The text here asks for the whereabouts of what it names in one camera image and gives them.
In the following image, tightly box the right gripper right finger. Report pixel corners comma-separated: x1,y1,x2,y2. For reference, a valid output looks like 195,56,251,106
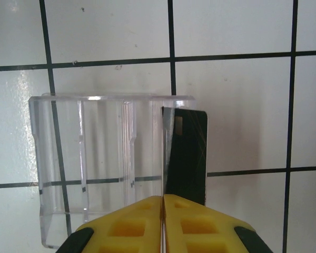
163,193,267,253

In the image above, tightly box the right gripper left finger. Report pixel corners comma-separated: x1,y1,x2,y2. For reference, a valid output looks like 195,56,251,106
55,195,163,253

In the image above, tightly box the black credit card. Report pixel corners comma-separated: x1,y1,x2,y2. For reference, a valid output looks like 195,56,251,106
160,106,210,208

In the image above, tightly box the clear acrylic card stand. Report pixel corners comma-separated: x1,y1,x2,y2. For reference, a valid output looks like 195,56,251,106
28,92,198,250

